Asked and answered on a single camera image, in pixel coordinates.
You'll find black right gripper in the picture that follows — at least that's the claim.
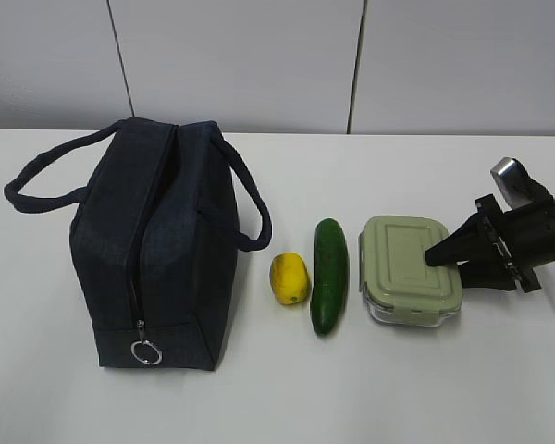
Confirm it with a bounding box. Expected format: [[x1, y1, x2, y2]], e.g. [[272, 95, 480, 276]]
[[425, 194, 555, 293]]

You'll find glass container green lid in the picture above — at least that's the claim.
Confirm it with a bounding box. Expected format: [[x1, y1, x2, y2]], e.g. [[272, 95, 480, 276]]
[[359, 216, 463, 327]]

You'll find green cucumber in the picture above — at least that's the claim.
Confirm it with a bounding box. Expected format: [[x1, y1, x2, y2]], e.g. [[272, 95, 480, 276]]
[[310, 218, 349, 337]]

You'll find dark navy lunch bag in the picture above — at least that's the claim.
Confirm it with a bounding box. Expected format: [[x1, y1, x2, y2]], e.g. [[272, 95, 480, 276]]
[[4, 117, 272, 371]]

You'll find yellow lemon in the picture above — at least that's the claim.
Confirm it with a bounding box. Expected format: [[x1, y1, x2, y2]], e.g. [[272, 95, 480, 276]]
[[269, 252, 311, 305]]

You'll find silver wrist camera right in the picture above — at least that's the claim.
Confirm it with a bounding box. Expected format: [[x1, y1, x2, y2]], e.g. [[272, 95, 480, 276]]
[[490, 157, 555, 210]]

